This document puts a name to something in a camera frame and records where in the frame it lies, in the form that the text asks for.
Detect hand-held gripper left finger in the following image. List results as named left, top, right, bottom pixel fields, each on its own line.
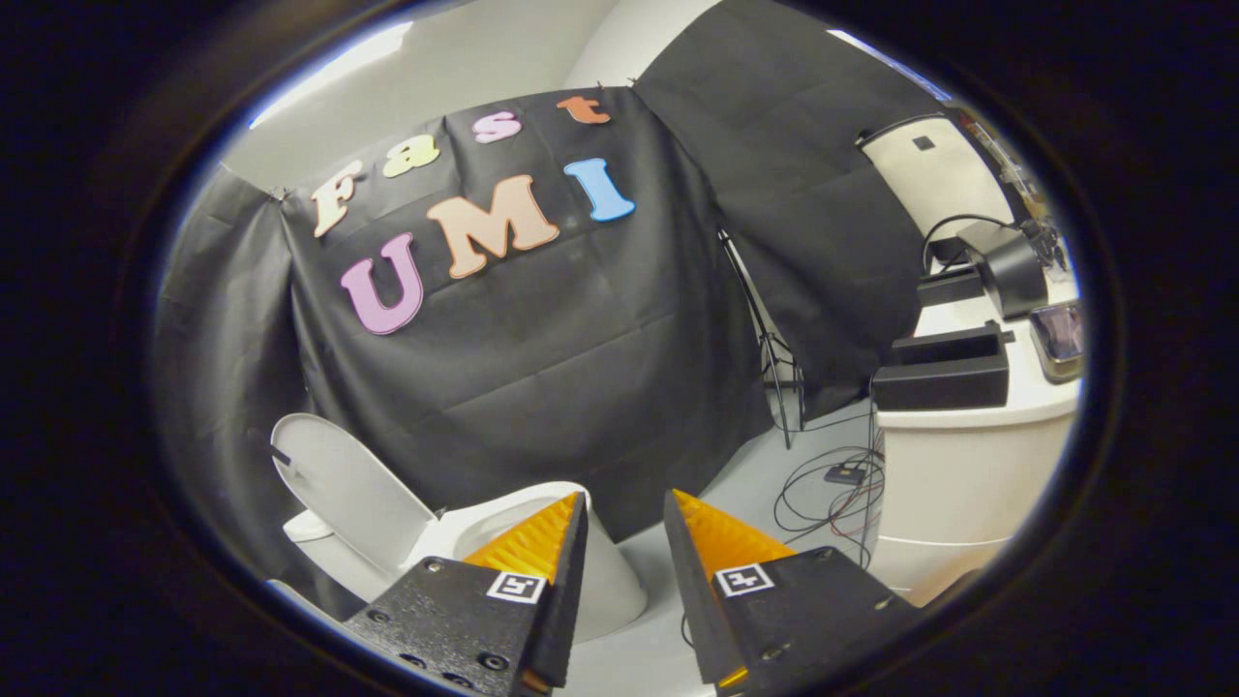
left=341, top=491, right=589, bottom=697

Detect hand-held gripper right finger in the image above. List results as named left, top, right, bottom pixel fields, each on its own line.
left=663, top=489, right=921, bottom=694

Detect white toilet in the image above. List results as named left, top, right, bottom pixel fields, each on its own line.
left=281, top=481, right=649, bottom=643

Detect black backdrop cloth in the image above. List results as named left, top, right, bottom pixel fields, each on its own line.
left=155, top=0, right=954, bottom=606

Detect black light stand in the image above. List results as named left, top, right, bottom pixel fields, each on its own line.
left=717, top=229, right=806, bottom=450

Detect white round table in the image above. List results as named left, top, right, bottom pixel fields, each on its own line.
left=871, top=266, right=1081, bottom=597

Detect black flat box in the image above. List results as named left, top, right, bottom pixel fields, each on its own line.
left=870, top=354, right=1012, bottom=412
left=891, top=321, right=1016, bottom=366
left=916, top=265, right=988, bottom=310

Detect black cable tangle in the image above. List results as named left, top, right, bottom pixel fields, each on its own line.
left=772, top=402, right=886, bottom=570

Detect red cable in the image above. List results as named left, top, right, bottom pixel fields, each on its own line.
left=831, top=476, right=885, bottom=530

